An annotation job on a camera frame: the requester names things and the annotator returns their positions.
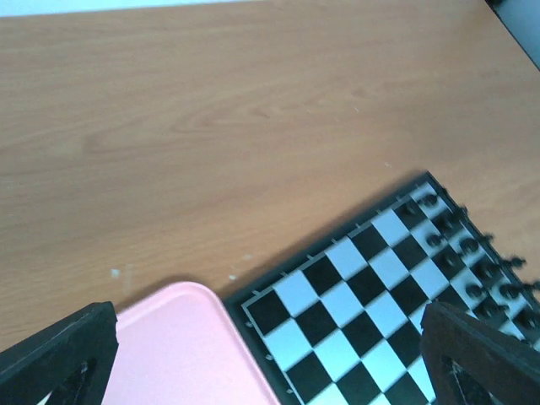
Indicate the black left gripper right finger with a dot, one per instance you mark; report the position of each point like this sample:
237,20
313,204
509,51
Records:
469,362

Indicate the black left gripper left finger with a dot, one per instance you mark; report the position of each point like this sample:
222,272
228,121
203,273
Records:
68,362

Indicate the black pawn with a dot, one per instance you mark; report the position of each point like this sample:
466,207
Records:
409,209
490,310
434,240
450,259
474,291

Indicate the black king chess piece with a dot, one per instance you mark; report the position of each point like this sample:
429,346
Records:
511,291

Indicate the black queen chess piece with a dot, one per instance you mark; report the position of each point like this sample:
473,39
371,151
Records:
489,270

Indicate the black bishop chess piece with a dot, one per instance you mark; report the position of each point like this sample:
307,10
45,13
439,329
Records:
470,245

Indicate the black knight chess piece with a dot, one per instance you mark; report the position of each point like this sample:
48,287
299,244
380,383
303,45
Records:
449,220

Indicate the black rook chess piece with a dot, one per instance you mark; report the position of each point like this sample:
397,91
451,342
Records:
429,200

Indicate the pink plastic tray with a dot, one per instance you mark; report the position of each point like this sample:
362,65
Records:
180,346

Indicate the black and white chessboard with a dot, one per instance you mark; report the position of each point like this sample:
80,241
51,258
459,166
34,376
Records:
340,323

